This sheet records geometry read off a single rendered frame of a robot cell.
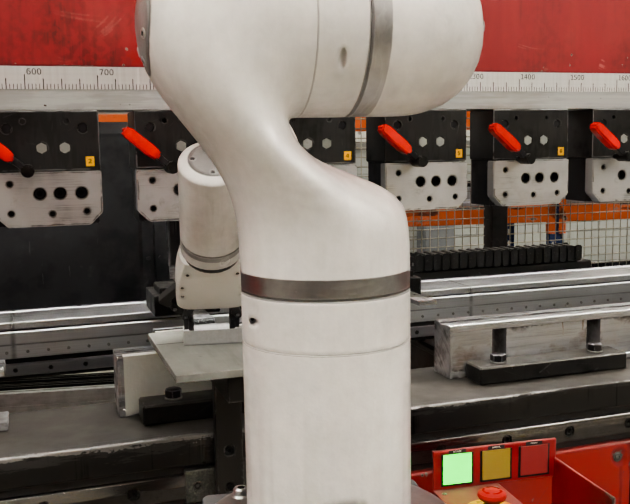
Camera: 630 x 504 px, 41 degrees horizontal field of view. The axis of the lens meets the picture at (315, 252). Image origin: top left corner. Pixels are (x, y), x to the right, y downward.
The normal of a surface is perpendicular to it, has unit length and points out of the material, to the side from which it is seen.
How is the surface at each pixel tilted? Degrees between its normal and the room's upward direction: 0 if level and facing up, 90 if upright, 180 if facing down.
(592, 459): 90
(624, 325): 90
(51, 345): 90
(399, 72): 125
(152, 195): 90
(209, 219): 129
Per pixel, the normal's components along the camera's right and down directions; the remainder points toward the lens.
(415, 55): 0.26, 0.50
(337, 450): 0.11, 0.12
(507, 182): 0.33, 0.11
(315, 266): -0.14, 0.12
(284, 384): -0.50, 0.11
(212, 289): 0.11, 0.76
